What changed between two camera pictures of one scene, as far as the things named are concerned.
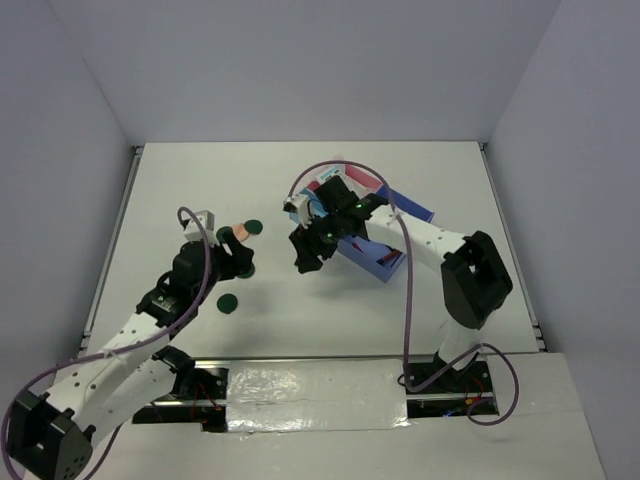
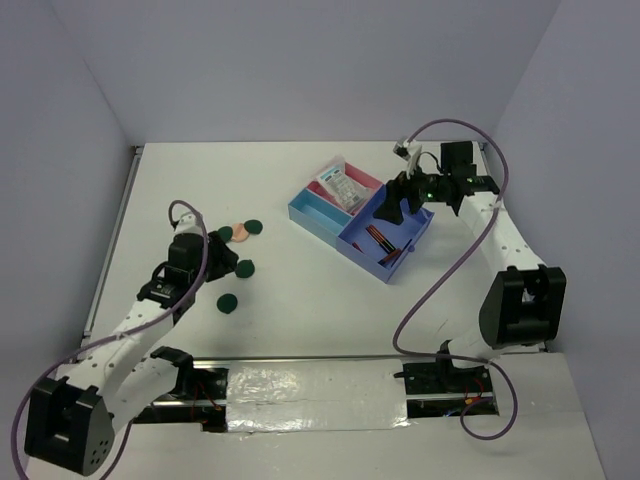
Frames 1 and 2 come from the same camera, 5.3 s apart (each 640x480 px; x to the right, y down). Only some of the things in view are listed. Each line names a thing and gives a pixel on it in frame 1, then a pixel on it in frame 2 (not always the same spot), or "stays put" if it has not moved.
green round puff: x=224 y=234 stays put
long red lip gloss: x=390 y=259 stays put
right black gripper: x=309 y=247 to x=390 y=209
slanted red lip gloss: x=356 y=245 stays put
